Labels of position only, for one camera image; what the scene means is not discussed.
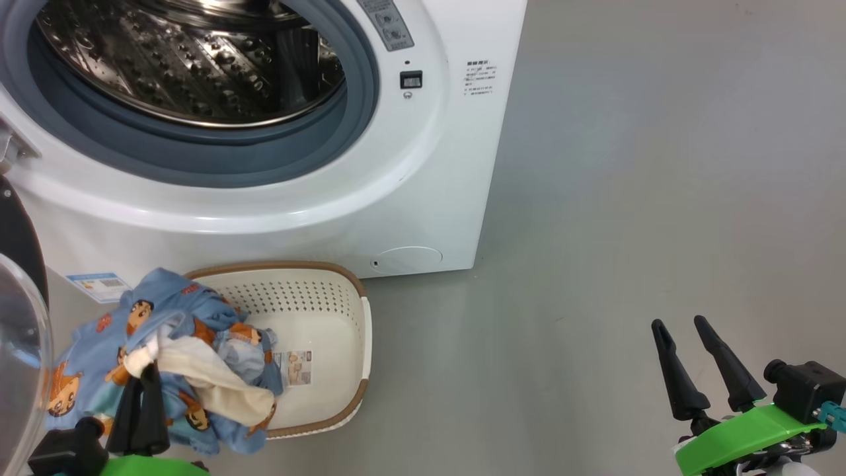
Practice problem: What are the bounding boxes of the blue cartoon print garment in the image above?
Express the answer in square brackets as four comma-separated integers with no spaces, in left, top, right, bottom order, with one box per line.
[43,267,284,457]

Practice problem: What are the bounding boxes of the teal cable connector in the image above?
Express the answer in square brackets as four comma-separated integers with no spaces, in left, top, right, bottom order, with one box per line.
[818,401,846,434]

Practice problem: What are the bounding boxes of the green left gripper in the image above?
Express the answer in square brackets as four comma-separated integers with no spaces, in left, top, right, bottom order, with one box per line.
[99,362,211,476]

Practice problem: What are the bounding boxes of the stainless steel washing machine drum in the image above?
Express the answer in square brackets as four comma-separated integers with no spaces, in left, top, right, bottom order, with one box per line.
[34,0,346,128]

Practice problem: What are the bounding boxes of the paper label inside basket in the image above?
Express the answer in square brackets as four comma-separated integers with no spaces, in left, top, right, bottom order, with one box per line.
[281,350,313,387]

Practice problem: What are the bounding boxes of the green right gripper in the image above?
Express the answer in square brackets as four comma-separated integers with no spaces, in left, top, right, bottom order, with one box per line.
[651,315,830,476]

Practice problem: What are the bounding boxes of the round black glass washer door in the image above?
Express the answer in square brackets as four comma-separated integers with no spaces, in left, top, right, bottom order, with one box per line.
[0,175,54,476]

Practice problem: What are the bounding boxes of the cream perforated laundry basket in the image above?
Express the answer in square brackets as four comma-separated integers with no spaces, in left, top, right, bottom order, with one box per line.
[184,260,373,440]

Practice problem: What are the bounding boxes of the cream plain garment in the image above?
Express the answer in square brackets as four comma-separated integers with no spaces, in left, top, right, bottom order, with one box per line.
[124,327,276,427]

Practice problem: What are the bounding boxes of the round white filter cover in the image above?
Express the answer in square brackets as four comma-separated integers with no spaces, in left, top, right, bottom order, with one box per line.
[370,246,443,273]

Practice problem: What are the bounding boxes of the grey warning sticker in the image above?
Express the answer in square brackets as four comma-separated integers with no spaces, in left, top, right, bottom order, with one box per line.
[357,0,415,52]

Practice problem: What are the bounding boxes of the blue energy label sticker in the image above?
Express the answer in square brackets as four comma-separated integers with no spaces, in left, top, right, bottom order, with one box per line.
[66,272,132,303]

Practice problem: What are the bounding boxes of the black text instruction sticker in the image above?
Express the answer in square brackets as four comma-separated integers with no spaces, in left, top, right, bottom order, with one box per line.
[464,59,498,97]

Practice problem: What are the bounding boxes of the metal washer door hinge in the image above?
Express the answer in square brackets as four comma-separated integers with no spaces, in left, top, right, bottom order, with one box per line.
[0,126,40,166]

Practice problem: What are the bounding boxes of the white front-load washing machine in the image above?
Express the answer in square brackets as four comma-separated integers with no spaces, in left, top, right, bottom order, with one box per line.
[0,0,528,298]

